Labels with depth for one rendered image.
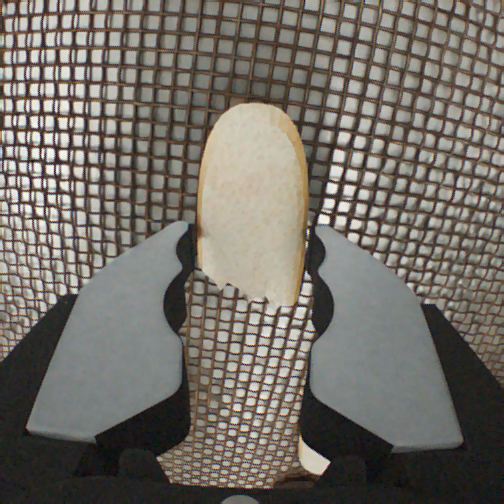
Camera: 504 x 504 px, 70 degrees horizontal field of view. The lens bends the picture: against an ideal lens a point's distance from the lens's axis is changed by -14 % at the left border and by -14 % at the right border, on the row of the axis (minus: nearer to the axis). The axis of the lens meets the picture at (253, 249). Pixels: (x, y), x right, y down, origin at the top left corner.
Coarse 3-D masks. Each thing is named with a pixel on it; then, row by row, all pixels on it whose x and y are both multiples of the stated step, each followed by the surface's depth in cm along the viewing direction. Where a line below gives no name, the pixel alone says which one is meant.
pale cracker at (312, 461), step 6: (300, 438) 20; (300, 444) 21; (300, 450) 21; (306, 450) 20; (312, 450) 20; (300, 456) 21; (306, 456) 21; (312, 456) 20; (318, 456) 20; (306, 462) 21; (312, 462) 21; (318, 462) 21; (324, 462) 21; (306, 468) 22; (312, 468) 22; (318, 468) 21; (324, 468) 21
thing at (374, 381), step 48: (336, 240) 11; (336, 288) 9; (384, 288) 9; (336, 336) 8; (384, 336) 8; (336, 384) 7; (384, 384) 7; (432, 384) 7; (336, 432) 7; (384, 432) 6; (432, 432) 6
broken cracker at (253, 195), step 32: (224, 128) 12; (256, 128) 12; (288, 128) 12; (224, 160) 12; (256, 160) 12; (288, 160) 12; (224, 192) 13; (256, 192) 13; (288, 192) 13; (224, 224) 13; (256, 224) 13; (288, 224) 13; (224, 256) 14; (256, 256) 14; (288, 256) 14; (256, 288) 15; (288, 288) 15
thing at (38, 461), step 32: (64, 320) 8; (32, 352) 7; (0, 384) 6; (32, 384) 6; (0, 416) 6; (0, 448) 5; (32, 448) 5; (64, 448) 5; (96, 448) 6; (0, 480) 5; (32, 480) 5
